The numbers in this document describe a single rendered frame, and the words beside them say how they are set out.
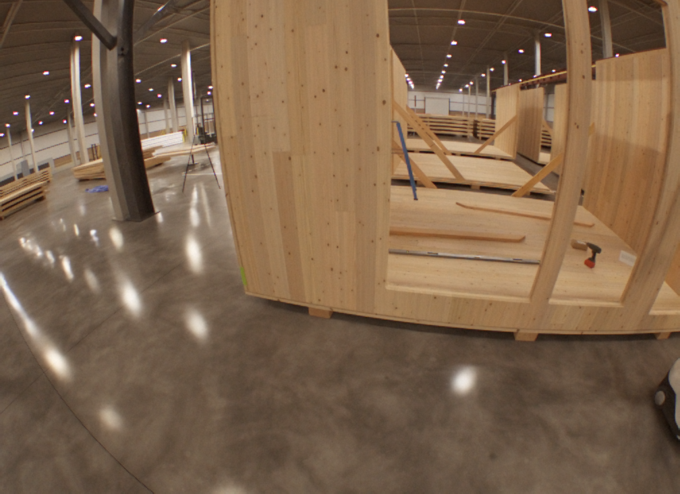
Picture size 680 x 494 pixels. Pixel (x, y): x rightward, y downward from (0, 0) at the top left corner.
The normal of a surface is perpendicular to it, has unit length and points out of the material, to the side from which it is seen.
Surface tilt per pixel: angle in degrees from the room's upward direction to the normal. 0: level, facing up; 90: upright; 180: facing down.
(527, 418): 0
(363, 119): 90
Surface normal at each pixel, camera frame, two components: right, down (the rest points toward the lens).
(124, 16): 0.96, 0.09
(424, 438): -0.04, -0.90
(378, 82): -0.29, 0.42
